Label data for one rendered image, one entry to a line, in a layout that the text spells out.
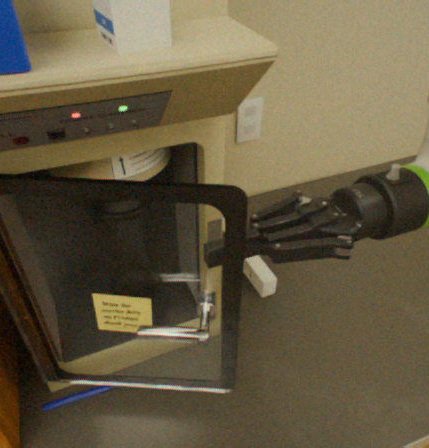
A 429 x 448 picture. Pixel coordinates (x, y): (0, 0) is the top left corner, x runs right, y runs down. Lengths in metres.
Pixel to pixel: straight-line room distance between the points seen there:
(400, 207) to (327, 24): 0.64
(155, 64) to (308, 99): 0.84
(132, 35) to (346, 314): 0.70
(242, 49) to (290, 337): 0.59
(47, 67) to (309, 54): 0.84
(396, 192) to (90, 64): 0.39
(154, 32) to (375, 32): 0.89
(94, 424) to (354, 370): 0.46
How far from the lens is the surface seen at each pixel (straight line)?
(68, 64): 0.37
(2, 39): 0.35
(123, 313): 0.58
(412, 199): 0.59
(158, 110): 0.43
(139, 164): 0.56
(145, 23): 0.39
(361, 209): 0.55
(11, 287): 0.59
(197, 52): 0.38
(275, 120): 1.14
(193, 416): 0.76
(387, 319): 0.93
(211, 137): 0.54
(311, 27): 1.10
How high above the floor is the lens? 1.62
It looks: 40 degrees down
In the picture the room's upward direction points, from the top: straight up
